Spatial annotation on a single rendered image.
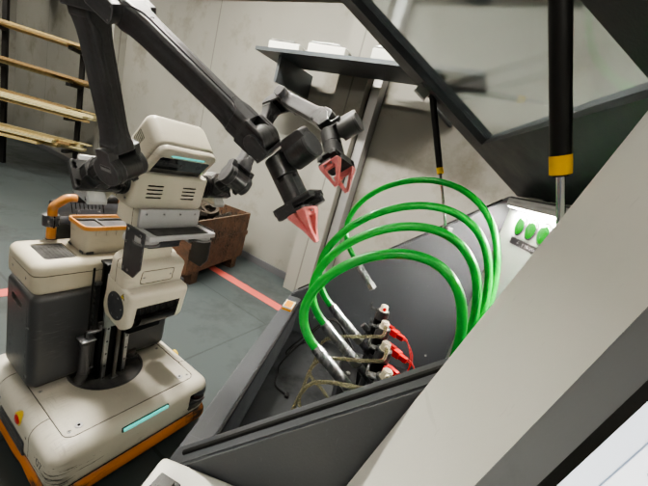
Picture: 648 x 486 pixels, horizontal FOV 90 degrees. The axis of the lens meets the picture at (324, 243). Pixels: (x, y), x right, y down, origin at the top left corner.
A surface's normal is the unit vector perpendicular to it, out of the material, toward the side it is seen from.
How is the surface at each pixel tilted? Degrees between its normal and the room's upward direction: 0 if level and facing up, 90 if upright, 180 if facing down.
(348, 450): 90
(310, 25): 90
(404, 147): 90
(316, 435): 90
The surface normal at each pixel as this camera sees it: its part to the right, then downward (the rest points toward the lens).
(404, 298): -0.17, 0.21
